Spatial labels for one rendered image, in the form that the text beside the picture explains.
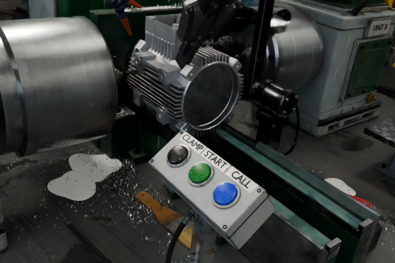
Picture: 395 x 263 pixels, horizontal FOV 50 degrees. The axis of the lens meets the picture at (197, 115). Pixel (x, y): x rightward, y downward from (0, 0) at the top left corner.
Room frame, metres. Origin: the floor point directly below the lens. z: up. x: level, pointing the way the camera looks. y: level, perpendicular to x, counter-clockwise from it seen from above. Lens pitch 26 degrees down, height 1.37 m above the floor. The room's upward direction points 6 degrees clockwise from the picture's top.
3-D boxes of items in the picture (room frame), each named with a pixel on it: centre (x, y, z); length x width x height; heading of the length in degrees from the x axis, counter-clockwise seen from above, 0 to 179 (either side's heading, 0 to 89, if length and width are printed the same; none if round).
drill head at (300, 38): (1.15, -0.19, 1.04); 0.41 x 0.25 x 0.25; 130
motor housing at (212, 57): (0.90, 0.04, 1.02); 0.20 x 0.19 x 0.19; 41
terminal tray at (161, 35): (0.93, 0.06, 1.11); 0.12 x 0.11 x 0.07; 41
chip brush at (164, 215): (0.67, 0.03, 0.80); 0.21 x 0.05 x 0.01; 46
